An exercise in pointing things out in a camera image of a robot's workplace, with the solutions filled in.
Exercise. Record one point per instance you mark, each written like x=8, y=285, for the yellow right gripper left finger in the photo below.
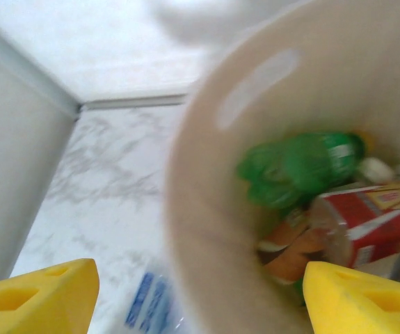
x=71, y=295

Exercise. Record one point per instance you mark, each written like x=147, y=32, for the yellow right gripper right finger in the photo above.
x=328, y=302

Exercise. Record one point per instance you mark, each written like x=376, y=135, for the bottle brown label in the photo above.
x=290, y=250

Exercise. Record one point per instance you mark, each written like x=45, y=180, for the bottle orange red label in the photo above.
x=370, y=222

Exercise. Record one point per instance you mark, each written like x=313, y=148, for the crushed green plastic bottle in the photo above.
x=283, y=167

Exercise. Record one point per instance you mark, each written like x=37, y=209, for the clear bottle cream label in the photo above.
x=375, y=167

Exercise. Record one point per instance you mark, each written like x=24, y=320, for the cream ribbed plastic bin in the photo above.
x=213, y=191

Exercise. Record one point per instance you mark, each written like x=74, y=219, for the clear bottle blue label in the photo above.
x=147, y=302

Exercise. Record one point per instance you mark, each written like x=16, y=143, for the aluminium back rail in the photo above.
x=133, y=101

